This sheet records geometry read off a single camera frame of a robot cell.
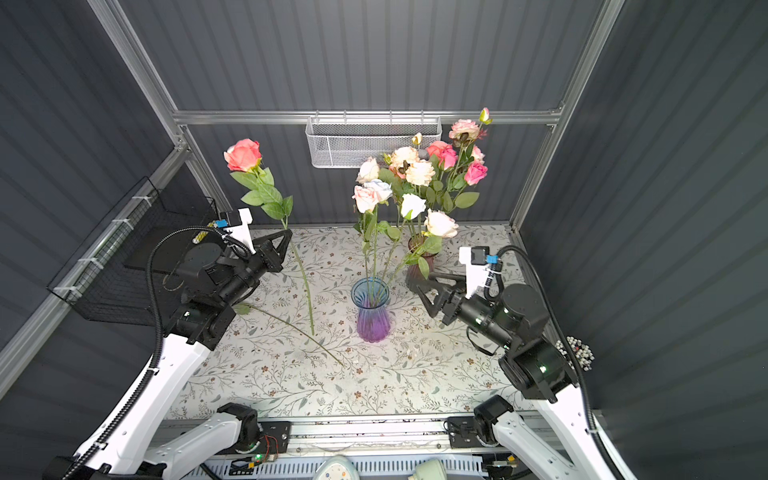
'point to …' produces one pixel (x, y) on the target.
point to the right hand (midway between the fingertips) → (423, 283)
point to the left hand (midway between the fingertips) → (292, 232)
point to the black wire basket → (108, 279)
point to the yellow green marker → (200, 237)
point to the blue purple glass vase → (371, 294)
